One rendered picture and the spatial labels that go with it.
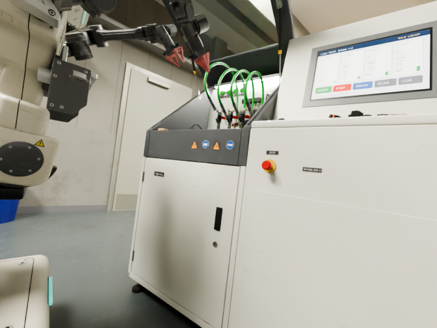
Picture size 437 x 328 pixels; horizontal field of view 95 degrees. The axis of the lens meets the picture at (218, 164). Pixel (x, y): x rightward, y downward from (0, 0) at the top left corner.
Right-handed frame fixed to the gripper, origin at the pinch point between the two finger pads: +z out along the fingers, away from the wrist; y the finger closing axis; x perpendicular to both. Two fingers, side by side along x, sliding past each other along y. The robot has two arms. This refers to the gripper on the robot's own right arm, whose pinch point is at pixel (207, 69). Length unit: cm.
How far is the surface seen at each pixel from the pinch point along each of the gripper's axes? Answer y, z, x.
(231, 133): -15.8, 25.8, -13.3
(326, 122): -7, 30, -49
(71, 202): -92, 65, 242
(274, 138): -13.7, 30.5, -32.2
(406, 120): -3, 33, -68
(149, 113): 66, 26, 237
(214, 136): -18.2, 25.1, -4.6
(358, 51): 44, 23, -47
